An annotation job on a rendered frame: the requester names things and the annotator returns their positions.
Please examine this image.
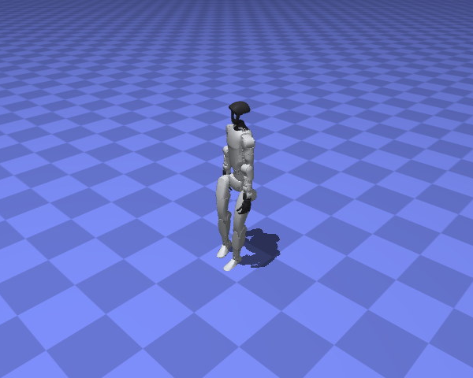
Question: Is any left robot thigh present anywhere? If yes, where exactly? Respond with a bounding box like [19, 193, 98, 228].
[233, 189, 257, 235]

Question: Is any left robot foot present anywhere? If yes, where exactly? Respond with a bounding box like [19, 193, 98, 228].
[223, 256, 242, 271]

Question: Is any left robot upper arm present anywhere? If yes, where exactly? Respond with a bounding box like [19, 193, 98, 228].
[241, 135, 255, 174]

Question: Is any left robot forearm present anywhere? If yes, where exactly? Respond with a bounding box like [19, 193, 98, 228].
[243, 166, 254, 199]

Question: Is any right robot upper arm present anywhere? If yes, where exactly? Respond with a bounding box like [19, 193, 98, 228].
[223, 124, 233, 157]

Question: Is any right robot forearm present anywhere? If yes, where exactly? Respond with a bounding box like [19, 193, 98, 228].
[222, 152, 232, 175]

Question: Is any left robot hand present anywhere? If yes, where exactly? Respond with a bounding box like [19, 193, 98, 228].
[237, 193, 251, 214]

